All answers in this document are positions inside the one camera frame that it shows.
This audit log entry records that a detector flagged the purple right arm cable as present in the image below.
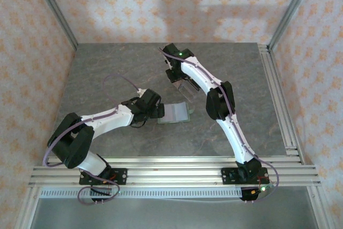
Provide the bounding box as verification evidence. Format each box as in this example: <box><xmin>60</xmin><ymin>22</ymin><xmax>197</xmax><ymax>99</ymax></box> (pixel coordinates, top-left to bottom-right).
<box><xmin>158</xmin><ymin>47</ymin><xmax>282</xmax><ymax>204</ymax></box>

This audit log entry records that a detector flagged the aluminium frame post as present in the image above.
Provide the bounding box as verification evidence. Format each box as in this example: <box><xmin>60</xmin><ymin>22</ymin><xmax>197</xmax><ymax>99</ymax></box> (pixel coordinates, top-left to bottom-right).
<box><xmin>28</xmin><ymin>0</ymin><xmax>79</xmax><ymax>50</ymax></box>
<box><xmin>267</xmin><ymin>0</ymin><xmax>319</xmax><ymax>50</ymax></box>

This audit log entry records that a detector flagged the aluminium side rail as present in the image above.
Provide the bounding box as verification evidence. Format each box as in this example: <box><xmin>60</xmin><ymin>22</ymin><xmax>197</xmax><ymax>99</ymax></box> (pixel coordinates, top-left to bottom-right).
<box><xmin>258</xmin><ymin>43</ymin><xmax>306</xmax><ymax>165</ymax></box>

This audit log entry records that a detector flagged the aluminium mounting rail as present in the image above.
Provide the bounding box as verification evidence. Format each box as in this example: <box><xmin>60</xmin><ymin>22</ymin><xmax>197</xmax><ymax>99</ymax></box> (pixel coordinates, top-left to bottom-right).
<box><xmin>28</xmin><ymin>156</ymin><xmax>322</xmax><ymax>188</ymax></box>

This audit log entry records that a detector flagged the slotted grey cable duct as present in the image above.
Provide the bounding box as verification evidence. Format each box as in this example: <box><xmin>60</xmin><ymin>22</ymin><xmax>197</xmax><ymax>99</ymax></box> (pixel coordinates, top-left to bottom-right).
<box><xmin>40</xmin><ymin>187</ymin><xmax>243</xmax><ymax>199</ymax></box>

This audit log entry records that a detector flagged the aluminium frame leg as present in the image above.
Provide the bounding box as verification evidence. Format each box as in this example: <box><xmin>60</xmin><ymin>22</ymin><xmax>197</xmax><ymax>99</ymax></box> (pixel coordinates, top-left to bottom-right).
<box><xmin>16</xmin><ymin>186</ymin><xmax>41</xmax><ymax>229</ymax></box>
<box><xmin>307</xmin><ymin>186</ymin><xmax>333</xmax><ymax>229</ymax></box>

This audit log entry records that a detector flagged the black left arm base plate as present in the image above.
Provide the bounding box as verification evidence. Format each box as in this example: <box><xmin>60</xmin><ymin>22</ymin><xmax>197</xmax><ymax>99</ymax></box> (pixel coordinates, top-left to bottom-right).
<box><xmin>79</xmin><ymin>168</ymin><xmax>128</xmax><ymax>186</ymax></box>

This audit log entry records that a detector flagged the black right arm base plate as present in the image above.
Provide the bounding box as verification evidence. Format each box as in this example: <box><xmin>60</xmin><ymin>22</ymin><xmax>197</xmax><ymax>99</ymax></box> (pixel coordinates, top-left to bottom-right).
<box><xmin>220</xmin><ymin>167</ymin><xmax>270</xmax><ymax>186</ymax></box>

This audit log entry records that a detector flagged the green card holder wallet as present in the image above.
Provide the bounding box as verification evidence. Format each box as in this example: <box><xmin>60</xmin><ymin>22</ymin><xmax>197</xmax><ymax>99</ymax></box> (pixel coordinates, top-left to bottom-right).
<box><xmin>157</xmin><ymin>101</ymin><xmax>196</xmax><ymax>125</ymax></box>

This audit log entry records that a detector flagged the clear acrylic card stand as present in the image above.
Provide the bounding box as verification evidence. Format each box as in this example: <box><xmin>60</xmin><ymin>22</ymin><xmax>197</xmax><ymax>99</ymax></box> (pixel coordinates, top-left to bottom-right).
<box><xmin>172</xmin><ymin>77</ymin><xmax>201</xmax><ymax>104</ymax></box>

